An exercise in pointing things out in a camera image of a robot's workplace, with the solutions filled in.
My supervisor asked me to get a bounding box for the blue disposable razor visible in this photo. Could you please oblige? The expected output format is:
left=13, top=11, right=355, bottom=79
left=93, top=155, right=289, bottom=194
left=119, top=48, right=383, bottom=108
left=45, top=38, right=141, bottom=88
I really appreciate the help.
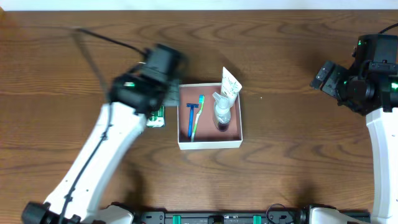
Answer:
left=187, top=103, right=199, bottom=138

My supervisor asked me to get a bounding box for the green Dettol soap bar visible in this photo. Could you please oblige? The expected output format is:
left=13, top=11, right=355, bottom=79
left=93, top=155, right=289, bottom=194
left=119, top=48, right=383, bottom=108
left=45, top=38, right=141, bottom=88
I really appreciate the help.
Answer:
left=147, top=106, right=165, bottom=128

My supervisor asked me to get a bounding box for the green white toothbrush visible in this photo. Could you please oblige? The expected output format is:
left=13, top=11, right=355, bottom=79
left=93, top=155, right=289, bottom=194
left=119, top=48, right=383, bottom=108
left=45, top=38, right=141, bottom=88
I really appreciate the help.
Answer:
left=191, top=95, right=205, bottom=142

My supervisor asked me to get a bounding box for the clear spray bottle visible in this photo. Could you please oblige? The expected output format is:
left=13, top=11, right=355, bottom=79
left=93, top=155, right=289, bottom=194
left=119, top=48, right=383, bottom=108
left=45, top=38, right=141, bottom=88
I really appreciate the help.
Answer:
left=212, top=92, right=231, bottom=132

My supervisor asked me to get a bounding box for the white cream tube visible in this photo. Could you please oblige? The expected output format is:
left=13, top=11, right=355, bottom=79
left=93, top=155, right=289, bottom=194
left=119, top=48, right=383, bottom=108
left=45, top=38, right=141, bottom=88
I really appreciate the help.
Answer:
left=221, top=67, right=242, bottom=108

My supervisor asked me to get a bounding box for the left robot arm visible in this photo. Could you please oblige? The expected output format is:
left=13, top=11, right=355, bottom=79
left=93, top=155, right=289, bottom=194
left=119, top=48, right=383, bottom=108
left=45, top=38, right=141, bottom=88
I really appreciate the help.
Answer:
left=21, top=44, right=183, bottom=224

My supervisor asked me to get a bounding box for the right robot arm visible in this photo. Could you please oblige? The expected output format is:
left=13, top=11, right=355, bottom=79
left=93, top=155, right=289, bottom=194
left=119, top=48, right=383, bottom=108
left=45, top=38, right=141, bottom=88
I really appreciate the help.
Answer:
left=310, top=32, right=397, bottom=223

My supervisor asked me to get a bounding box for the white box with brown interior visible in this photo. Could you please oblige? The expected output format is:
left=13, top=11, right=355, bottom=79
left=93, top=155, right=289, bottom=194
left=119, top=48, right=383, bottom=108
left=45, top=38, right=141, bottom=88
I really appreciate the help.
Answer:
left=177, top=83, right=243, bottom=150

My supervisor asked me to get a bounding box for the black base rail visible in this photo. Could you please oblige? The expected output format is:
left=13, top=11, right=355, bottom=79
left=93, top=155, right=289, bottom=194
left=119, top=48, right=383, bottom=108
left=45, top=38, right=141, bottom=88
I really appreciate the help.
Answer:
left=133, top=210, right=373, bottom=224

